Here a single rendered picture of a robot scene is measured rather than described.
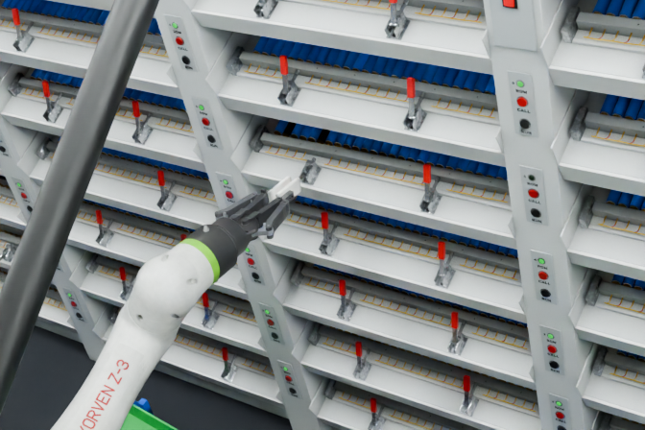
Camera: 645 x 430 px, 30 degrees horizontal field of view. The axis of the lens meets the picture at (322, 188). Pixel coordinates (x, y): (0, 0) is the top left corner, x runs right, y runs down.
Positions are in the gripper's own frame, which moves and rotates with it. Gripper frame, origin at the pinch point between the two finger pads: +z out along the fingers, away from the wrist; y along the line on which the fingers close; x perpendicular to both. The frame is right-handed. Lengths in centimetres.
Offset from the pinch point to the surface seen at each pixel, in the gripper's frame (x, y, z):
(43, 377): -91, -104, 11
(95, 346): -82, -90, 21
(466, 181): 3.1, 32.5, 12.1
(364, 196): -2.1, 12.9, 7.6
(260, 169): -1.9, -11.7, 7.9
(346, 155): 3.1, 6.7, 11.8
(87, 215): -36, -79, 20
